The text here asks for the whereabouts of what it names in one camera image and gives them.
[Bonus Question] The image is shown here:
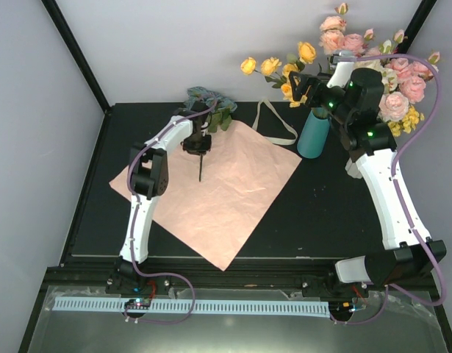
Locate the white ribbed vase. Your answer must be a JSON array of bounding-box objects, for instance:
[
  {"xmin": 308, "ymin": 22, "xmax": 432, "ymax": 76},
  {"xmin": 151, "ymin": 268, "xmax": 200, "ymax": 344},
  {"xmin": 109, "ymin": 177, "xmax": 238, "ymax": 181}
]
[{"xmin": 345, "ymin": 158, "xmax": 362, "ymax": 179}]

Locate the left circuit board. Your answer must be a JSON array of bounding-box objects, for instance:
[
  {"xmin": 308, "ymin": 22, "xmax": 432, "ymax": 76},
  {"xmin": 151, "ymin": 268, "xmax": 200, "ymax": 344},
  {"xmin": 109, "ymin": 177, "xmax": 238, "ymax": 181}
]
[{"xmin": 125, "ymin": 298, "xmax": 151, "ymax": 310}]

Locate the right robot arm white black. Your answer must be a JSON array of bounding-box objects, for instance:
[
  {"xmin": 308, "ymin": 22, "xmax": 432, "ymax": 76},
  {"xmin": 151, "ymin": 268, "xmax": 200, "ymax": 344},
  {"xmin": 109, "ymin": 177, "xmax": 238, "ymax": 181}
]
[{"xmin": 289, "ymin": 68, "xmax": 447, "ymax": 296}]

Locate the right circuit board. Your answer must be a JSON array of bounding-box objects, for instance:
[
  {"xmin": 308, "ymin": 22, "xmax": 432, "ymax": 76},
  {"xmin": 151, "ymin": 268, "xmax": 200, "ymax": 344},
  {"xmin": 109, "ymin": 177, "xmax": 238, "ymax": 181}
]
[{"xmin": 336, "ymin": 302, "xmax": 366, "ymax": 313}]

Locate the black frame post right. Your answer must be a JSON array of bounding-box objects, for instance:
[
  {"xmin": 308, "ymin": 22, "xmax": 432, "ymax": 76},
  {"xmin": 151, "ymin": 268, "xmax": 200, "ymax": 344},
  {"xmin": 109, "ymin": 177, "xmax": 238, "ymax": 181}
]
[{"xmin": 395, "ymin": 0, "xmax": 437, "ymax": 54}]

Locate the pink white flower bouquet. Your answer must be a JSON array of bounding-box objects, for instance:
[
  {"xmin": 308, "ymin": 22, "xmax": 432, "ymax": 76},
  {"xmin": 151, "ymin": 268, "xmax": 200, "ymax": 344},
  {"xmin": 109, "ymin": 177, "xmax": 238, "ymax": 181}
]
[{"xmin": 365, "ymin": 29, "xmax": 442, "ymax": 139}]

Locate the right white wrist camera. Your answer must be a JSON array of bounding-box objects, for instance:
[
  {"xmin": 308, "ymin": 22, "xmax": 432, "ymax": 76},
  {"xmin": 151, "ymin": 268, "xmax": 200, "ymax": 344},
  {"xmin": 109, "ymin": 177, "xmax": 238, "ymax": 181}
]
[{"xmin": 326, "ymin": 50, "xmax": 356, "ymax": 88}]

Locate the purple cable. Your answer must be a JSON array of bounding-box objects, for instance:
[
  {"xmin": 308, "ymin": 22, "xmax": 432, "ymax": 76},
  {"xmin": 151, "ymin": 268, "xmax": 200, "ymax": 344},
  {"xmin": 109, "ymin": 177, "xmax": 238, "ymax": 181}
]
[
  {"xmin": 126, "ymin": 97, "xmax": 218, "ymax": 327},
  {"xmin": 328, "ymin": 54, "xmax": 447, "ymax": 327}
]

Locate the cream ribbon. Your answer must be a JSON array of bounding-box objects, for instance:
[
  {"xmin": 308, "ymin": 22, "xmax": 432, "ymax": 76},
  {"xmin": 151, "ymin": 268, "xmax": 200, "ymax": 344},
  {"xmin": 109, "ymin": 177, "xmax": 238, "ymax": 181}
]
[{"xmin": 251, "ymin": 99, "xmax": 298, "ymax": 146}]

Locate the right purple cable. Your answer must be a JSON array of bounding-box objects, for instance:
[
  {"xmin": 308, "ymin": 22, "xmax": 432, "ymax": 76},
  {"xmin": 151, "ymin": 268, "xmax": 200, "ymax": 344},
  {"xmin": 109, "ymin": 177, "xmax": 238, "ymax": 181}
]
[{"xmin": 328, "ymin": 54, "xmax": 447, "ymax": 327}]

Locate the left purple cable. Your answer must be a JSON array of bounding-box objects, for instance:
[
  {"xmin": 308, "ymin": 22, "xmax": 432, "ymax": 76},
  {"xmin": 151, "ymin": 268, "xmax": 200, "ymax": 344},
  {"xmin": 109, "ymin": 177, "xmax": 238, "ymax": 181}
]
[{"xmin": 126, "ymin": 97, "xmax": 218, "ymax": 327}]

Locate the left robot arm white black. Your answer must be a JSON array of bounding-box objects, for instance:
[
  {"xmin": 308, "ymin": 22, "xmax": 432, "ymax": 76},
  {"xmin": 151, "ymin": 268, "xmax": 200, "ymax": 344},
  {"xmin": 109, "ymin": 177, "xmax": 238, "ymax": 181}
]
[{"xmin": 107, "ymin": 102, "xmax": 213, "ymax": 295}]

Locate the pink wrapping paper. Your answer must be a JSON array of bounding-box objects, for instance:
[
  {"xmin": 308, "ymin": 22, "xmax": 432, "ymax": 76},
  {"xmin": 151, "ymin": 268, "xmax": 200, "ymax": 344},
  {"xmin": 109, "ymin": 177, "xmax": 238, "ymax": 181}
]
[{"xmin": 108, "ymin": 121, "xmax": 303, "ymax": 272}]

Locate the pink rose stem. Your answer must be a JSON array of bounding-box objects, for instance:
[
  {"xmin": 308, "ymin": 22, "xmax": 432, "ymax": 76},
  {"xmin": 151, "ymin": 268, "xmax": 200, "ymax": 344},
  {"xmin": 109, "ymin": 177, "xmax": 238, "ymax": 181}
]
[
  {"xmin": 319, "ymin": 2, "xmax": 348, "ymax": 55},
  {"xmin": 342, "ymin": 29, "xmax": 374, "ymax": 56}
]

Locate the light blue cable duct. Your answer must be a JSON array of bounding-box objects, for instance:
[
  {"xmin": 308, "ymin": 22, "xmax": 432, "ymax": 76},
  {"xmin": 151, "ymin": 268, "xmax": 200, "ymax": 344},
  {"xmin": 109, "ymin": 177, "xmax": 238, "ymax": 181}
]
[{"xmin": 52, "ymin": 297, "xmax": 330, "ymax": 318}]

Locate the circuit board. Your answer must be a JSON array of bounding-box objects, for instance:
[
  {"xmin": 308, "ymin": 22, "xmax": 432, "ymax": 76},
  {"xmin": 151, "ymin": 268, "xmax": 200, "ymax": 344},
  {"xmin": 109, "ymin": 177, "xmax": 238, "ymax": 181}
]
[
  {"xmin": 125, "ymin": 298, "xmax": 151, "ymax": 310},
  {"xmin": 336, "ymin": 302, "xmax": 366, "ymax": 313}
]

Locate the black frame post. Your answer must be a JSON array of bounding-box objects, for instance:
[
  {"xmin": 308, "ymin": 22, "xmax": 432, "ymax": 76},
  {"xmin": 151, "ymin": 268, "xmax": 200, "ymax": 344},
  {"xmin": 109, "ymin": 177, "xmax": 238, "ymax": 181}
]
[
  {"xmin": 41, "ymin": 0, "xmax": 111, "ymax": 113},
  {"xmin": 395, "ymin": 0, "xmax": 437, "ymax": 54}
]

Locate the black frame post left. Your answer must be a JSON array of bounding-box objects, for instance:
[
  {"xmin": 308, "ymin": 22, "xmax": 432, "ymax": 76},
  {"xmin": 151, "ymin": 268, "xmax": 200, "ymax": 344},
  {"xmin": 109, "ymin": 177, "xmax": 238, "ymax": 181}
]
[{"xmin": 41, "ymin": 0, "xmax": 111, "ymax": 113}]

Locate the yellow rose stem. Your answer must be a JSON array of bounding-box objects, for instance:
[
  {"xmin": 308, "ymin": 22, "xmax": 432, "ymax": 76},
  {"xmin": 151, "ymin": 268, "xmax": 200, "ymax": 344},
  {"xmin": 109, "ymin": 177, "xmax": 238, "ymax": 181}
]
[{"xmin": 240, "ymin": 42, "xmax": 317, "ymax": 108}]

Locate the blue hydrangea stem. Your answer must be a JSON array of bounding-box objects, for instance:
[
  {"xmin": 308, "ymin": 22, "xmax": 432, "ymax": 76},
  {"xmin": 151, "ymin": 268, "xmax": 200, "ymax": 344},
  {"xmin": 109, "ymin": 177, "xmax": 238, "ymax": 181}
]
[{"xmin": 184, "ymin": 86, "xmax": 237, "ymax": 182}]

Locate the teal vase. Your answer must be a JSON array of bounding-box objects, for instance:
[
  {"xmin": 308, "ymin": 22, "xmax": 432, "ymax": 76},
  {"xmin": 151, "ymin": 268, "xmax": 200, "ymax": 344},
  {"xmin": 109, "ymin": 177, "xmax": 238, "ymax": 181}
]
[{"xmin": 297, "ymin": 107, "xmax": 330, "ymax": 159}]

